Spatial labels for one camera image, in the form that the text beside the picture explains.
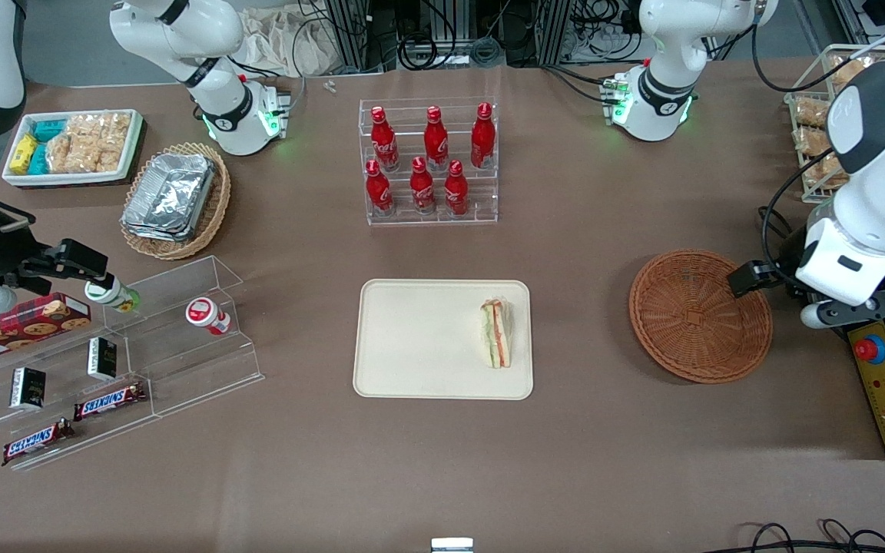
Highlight white cloth bag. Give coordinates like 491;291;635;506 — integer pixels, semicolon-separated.
239;6;336;78

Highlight snickers chocolate bar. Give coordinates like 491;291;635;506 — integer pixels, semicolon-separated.
74;382;148;422
2;419;75;467

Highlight clear acrylic stepped shelf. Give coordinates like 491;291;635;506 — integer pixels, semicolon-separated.
0;255;265;472

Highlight green white small bottle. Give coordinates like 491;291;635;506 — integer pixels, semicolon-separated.
84;274;141;314

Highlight triangle sandwich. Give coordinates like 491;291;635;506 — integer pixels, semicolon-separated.
479;298;514;369

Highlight aluminium frame post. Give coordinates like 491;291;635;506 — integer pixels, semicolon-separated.
323;0;370;74
535;0;574;66

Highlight white rectangular snack tray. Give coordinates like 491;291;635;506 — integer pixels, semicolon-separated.
2;109;144;188

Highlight clear bag fried snacks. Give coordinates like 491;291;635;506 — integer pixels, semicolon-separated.
794;98;833;129
794;127;833;156
802;154;848;190
830;55;867;85

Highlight cream wire rack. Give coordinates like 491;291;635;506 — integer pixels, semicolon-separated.
784;44;885;204

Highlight clear bag rice crackers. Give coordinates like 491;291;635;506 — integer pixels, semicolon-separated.
66;112;132;171
45;132;101;174

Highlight round brown wicker basket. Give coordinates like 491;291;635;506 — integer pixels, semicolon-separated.
628;249;774;384

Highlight black floor cables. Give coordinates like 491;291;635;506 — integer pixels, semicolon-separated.
723;519;885;553

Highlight stacked aluminium foil trays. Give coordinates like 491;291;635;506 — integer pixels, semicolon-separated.
121;152;217;243

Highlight red white small bottle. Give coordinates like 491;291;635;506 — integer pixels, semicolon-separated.
185;297;232;336

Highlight oval tan wicker basket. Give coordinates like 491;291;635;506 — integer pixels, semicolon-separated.
120;142;232;260

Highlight beige plastic tray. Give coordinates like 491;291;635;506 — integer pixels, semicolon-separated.
353;279;535;401

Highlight clear acrylic bottle rack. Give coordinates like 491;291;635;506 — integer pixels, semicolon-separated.
358;97;499;227

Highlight small black box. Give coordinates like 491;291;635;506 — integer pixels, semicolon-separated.
88;336;118;382
10;367;47;410

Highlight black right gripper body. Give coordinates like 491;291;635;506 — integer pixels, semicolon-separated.
0;201;53;297

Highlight black coiled cable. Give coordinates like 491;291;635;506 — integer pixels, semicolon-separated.
400;35;459;70

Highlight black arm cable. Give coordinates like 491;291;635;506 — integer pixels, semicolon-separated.
750;8;885;281

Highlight yellow snack packet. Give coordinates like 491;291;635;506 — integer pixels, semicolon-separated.
11;134;38;174

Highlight red cola bottle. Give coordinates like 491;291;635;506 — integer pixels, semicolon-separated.
409;157;437;215
423;106;449;171
444;160;469;217
471;102;496;170
370;106;400;171
366;160;395;217

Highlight red tartan cookie box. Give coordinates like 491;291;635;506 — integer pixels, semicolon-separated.
0;292;92;366

